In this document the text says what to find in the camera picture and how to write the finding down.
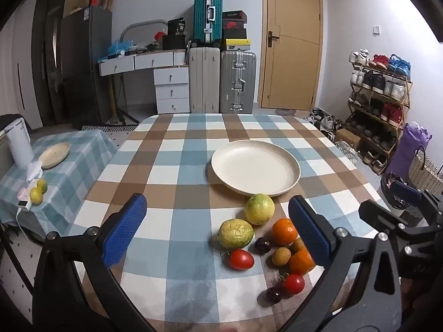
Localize white pink charger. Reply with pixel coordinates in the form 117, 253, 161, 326
17, 188, 34, 212

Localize orange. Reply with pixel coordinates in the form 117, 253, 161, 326
289, 248, 316, 275
271, 217, 299, 246

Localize purple bag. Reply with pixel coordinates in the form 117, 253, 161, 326
385, 121, 433, 181

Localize black bin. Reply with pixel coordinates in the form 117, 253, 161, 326
380, 174, 427, 222

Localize grey curved tube frame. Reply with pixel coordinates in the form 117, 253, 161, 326
120, 20, 171, 48

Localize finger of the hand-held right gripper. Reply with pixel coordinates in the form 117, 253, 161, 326
381, 178, 443, 222
359, 200, 416, 240

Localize black printed box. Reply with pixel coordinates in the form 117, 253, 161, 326
168, 18, 188, 36

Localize blue brown checkered tablecloth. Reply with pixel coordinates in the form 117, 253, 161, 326
69, 113, 393, 332

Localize smooth yellow-green guava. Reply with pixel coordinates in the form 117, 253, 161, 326
244, 194, 275, 225

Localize white kettle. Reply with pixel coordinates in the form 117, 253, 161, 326
4, 117, 35, 169

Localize beige suitcase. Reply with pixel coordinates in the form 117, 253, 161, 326
188, 46, 221, 113

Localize white cable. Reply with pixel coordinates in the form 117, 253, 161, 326
15, 209, 46, 240

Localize oval red tomato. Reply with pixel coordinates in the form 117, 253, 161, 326
228, 249, 255, 271

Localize pile of floor shoes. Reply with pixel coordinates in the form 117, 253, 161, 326
304, 107, 347, 134

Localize plain black shoe box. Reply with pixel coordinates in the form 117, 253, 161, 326
222, 28, 248, 41

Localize wooden shoe rack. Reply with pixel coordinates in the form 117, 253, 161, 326
347, 60, 413, 175

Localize white desk with drawers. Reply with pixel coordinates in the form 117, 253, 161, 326
98, 50, 191, 115

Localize wooden door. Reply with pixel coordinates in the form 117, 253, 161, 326
261, 0, 324, 110

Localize teal suitcase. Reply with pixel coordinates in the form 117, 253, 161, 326
193, 0, 224, 44

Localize round red tomato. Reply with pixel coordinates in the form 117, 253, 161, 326
282, 273, 306, 296

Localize small beige plate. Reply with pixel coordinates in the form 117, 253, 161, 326
39, 142, 71, 169

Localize blue plastic bag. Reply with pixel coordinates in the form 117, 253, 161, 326
107, 39, 135, 60

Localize large cream plate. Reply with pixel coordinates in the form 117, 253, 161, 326
211, 140, 301, 197

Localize striped rug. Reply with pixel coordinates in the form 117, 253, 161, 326
81, 124, 140, 133

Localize brown cardboard box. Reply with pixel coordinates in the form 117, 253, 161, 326
334, 128, 361, 149

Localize woven basket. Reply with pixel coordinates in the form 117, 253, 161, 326
408, 145, 443, 196

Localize silver suitcase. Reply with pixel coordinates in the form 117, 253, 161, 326
220, 50, 257, 114

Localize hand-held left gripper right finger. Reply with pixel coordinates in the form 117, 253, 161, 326
277, 195, 403, 332

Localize teal checkered side tablecloth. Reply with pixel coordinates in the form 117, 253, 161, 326
0, 129, 119, 240

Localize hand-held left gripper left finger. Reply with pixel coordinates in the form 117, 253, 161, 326
33, 194, 156, 332

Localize white tissue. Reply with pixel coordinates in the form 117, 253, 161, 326
25, 161, 45, 182

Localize wrinkled yellow-green fruit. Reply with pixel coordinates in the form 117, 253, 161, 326
218, 218, 255, 250

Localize black tripod stand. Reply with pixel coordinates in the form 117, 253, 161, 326
114, 76, 140, 126

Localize white sandals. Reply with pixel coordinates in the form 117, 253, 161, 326
334, 140, 359, 164

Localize shoe rack with shoes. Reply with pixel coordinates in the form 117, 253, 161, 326
348, 49, 412, 175

